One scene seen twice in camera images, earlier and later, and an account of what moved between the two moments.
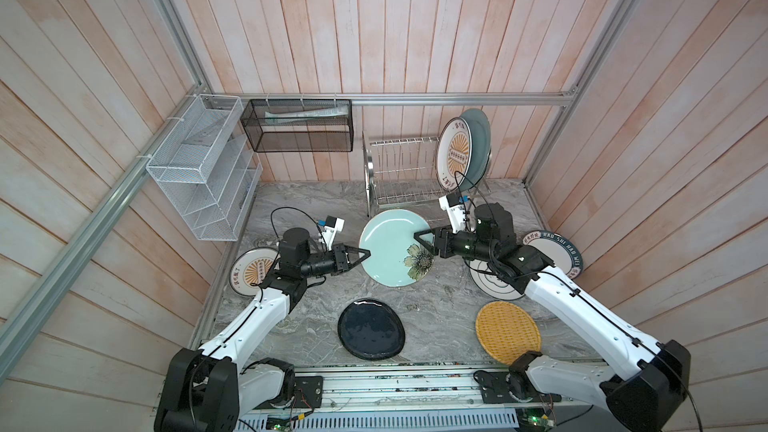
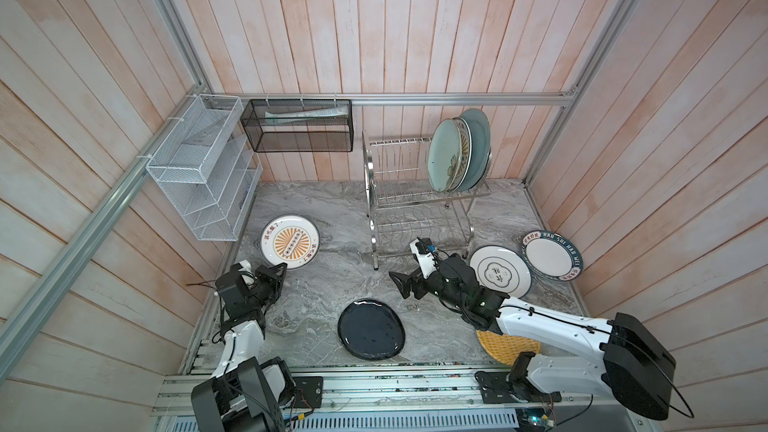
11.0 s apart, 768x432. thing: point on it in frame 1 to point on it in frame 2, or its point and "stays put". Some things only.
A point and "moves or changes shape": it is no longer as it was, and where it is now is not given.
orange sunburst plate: (453, 153) stays put
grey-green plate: (482, 147) stays put
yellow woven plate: (506, 331) stays put
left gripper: (341, 260) to (268, 274)
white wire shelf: (207, 169) stays put
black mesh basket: (299, 125) stays put
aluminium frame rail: (386, 98) stays put
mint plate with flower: (397, 258) to (445, 154)
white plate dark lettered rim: (558, 250) stays put
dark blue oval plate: (371, 330) stays put
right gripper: (439, 235) to (417, 278)
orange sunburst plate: (248, 268) moves or changes shape
